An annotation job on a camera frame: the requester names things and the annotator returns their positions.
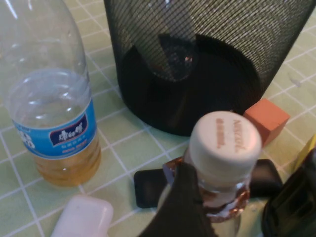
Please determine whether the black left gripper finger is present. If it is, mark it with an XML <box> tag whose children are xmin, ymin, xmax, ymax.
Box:
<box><xmin>138</xmin><ymin>162</ymin><xmax>215</xmax><ymax>237</ymax></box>

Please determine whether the small bottle cream cap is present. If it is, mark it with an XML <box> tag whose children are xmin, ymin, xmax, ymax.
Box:
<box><xmin>162</xmin><ymin>110</ymin><xmax>263</xmax><ymax>237</ymax></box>

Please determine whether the black flat rectangular object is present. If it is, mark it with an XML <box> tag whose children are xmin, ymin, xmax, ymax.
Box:
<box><xmin>133</xmin><ymin>159</ymin><xmax>283</xmax><ymax>209</ymax></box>

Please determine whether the green checked tablecloth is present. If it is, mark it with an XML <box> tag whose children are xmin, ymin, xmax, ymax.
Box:
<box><xmin>0</xmin><ymin>0</ymin><xmax>316</xmax><ymax>237</ymax></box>

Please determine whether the orange foam cube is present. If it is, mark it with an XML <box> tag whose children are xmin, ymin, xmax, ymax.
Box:
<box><xmin>243</xmin><ymin>98</ymin><xmax>291</xmax><ymax>146</ymax></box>

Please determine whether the clear bottle blue label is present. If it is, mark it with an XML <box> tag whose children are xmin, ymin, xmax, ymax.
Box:
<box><xmin>0</xmin><ymin>0</ymin><xmax>102</xmax><ymax>188</ymax></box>

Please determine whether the yellow foam cube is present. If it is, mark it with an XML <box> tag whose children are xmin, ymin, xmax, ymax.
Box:
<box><xmin>293</xmin><ymin>134</ymin><xmax>316</xmax><ymax>168</ymax></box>

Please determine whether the black wire mesh wastebasket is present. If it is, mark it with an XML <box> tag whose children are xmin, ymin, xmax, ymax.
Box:
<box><xmin>103</xmin><ymin>0</ymin><xmax>316</xmax><ymax>137</ymax></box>

